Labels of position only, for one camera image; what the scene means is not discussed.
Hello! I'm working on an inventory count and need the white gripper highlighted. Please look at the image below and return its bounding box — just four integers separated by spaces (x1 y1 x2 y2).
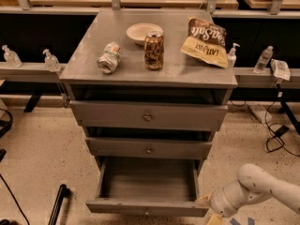
195 180 249 225

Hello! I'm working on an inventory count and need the grey bottom drawer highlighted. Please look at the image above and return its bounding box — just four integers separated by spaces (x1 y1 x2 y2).
86 157 208 218

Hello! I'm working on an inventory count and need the grey drawer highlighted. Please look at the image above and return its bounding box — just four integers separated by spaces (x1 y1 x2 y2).
86 157 208 218
70 100 227 131
85 127 212 159

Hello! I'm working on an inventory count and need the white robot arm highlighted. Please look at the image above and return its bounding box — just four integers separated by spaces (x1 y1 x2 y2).
195 163 300 218

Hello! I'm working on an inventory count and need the grey top drawer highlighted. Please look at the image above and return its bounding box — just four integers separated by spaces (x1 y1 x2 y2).
70 100 227 131

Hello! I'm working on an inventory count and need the grey middle drawer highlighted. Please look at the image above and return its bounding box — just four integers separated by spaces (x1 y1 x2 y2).
85 127 212 159

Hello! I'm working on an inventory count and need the grey drawer cabinet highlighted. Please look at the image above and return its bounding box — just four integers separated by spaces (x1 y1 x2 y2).
59 8 239 173

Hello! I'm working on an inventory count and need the black pole on floor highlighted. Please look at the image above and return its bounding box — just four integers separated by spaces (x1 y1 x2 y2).
48 184 70 225

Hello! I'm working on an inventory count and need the white pump bottle right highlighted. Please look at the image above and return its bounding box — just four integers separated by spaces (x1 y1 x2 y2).
227 43 239 68

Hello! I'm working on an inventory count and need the clear water bottle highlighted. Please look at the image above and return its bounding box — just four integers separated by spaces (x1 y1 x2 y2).
254 46 273 73

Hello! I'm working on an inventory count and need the crumpled white paper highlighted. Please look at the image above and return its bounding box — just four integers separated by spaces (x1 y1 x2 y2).
271 59 291 81

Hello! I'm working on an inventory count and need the brown chip bag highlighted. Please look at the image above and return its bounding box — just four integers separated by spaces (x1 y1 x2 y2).
180 18 228 68

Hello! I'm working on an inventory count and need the brown soda can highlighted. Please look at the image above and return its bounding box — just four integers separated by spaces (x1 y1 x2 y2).
144 31 164 70

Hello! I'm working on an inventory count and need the crushed silver can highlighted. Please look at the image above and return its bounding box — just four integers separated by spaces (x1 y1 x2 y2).
97 42 123 74

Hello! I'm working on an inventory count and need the white paper bowl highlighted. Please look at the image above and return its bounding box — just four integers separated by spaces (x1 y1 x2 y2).
127 22 163 46

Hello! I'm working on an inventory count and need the clear sanitizer bottle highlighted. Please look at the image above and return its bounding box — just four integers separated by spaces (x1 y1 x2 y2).
42 49 61 72
2 45 22 68

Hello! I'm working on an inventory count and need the black chair base left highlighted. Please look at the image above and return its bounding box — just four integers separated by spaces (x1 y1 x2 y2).
0 107 15 164

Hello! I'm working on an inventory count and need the clear sanitizer bottle far left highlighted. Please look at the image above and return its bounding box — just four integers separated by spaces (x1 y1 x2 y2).
2 45 22 68

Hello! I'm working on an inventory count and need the black power adapter cable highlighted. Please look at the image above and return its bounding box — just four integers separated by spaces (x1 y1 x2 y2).
264 84 300 158

